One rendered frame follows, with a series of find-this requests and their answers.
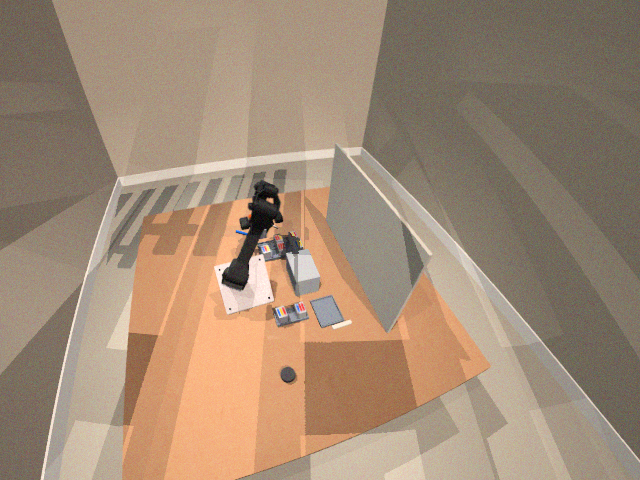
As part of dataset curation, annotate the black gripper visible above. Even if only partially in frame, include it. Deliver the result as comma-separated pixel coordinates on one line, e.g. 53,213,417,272
239,211,283,232

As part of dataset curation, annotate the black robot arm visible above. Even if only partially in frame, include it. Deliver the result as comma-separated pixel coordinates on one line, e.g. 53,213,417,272
221,180,281,291

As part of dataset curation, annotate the white flat bar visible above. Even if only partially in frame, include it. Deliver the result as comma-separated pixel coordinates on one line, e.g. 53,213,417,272
332,320,352,330

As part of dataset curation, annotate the dark grey round disc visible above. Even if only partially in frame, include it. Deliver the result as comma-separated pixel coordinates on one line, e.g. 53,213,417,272
280,367,296,383

